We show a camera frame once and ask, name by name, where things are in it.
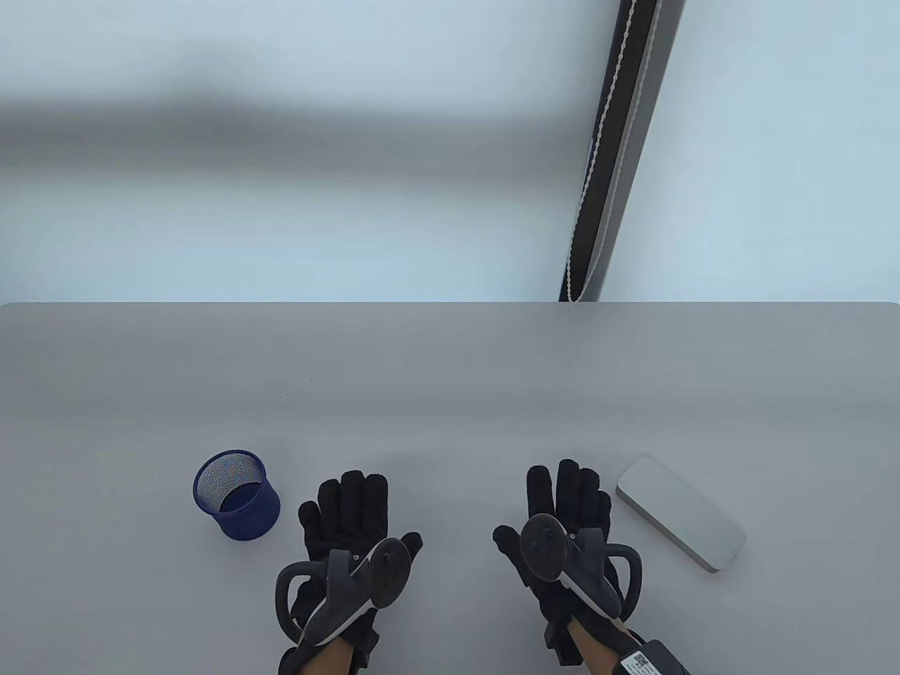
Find white beaded blind cord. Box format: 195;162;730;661
566;0;662;302

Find person's left forearm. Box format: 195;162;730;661
302;636;356;675

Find dark window frame post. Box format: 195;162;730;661
559;0;686;302

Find blue mesh pen cup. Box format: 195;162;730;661
193;450;281;541

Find person's right forearm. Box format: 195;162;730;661
566;614;625;675

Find person's left hand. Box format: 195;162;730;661
279;471;423;675

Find person's right hand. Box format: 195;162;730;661
492;460;644;665

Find silver sliding box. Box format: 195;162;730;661
616;455;746;574

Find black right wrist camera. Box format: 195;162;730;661
612;636;704;675

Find grey left hand controller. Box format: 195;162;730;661
275;538;412;648

